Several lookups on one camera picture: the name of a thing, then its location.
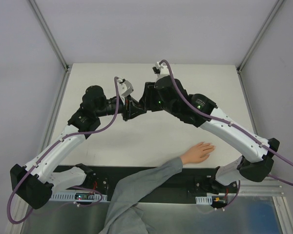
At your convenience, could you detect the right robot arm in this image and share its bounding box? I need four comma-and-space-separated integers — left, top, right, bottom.
139, 76, 280, 193

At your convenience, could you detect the grey sleeved forearm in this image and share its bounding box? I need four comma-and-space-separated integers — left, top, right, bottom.
100, 157, 183, 234

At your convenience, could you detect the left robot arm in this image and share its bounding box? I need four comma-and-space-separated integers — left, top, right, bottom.
10, 84, 146, 210

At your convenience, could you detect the mannequin hand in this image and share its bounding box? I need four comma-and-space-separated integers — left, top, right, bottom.
180, 142, 215, 165

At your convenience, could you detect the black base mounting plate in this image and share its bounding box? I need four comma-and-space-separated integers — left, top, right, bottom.
51, 158, 239, 207

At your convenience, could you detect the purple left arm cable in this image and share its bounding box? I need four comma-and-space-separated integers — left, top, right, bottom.
6, 76, 124, 224

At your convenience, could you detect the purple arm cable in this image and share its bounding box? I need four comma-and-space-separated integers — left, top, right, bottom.
6, 76, 124, 224
158, 59, 293, 189

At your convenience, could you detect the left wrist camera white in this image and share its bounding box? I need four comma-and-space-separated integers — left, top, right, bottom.
117, 78, 134, 98

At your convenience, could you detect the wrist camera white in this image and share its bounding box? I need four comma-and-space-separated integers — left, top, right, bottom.
152, 61, 170, 82
117, 78, 134, 98

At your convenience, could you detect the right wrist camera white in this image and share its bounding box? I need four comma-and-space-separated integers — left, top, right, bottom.
152, 61, 170, 82

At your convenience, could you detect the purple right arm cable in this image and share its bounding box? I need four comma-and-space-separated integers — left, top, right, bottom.
158, 59, 293, 189

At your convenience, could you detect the aluminium frame post left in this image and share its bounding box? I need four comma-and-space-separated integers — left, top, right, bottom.
26, 0, 70, 72

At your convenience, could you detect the aluminium frame post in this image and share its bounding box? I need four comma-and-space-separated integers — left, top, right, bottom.
26, 0, 70, 72
236, 0, 286, 74

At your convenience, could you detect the aluminium frame post right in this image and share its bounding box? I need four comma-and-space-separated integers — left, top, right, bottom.
236, 0, 286, 74

